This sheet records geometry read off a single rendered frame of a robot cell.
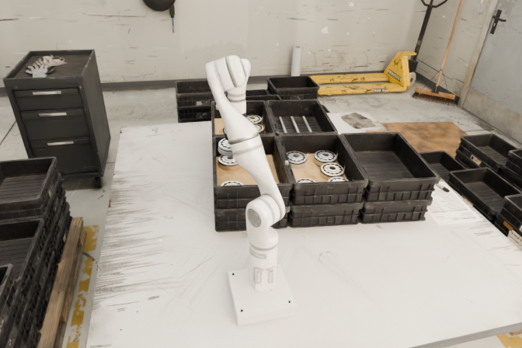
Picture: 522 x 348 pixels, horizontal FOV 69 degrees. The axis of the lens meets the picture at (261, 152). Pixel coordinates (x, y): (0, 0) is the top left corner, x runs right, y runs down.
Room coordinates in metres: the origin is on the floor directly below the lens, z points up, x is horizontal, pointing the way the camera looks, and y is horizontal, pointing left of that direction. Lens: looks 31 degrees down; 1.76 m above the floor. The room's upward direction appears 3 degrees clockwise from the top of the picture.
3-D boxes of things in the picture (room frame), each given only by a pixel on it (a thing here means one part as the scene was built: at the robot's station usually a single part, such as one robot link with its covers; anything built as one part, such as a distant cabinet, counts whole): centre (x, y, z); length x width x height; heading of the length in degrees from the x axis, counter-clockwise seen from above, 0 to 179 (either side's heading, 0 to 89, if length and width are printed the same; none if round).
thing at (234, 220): (1.33, 0.05, 0.76); 0.40 x 0.30 x 0.12; 8
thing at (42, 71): (2.37, 1.49, 0.88); 0.25 x 0.19 x 0.03; 15
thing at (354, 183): (1.38, -0.25, 0.92); 0.40 x 0.30 x 0.02; 8
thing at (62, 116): (2.50, 1.44, 0.45); 0.60 x 0.45 x 0.90; 15
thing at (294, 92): (3.15, -0.25, 0.37); 0.40 x 0.30 x 0.45; 105
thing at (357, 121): (2.22, -0.61, 0.71); 0.22 x 0.19 x 0.01; 15
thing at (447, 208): (1.41, -0.84, 0.70); 0.33 x 0.23 x 0.01; 15
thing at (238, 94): (1.35, 0.10, 1.27); 0.09 x 0.07 x 0.15; 90
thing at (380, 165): (1.42, -0.54, 0.87); 0.40 x 0.30 x 0.11; 8
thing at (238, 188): (1.33, 0.05, 0.92); 0.40 x 0.30 x 0.02; 8
